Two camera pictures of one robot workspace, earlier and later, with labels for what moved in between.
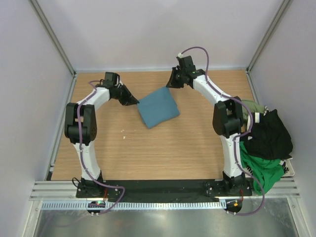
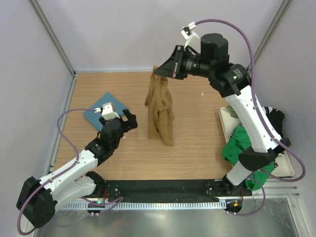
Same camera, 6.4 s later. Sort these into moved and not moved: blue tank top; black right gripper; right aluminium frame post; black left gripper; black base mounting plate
Moved: blue tank top; black left gripper; black right gripper
Not moved: right aluminium frame post; black base mounting plate
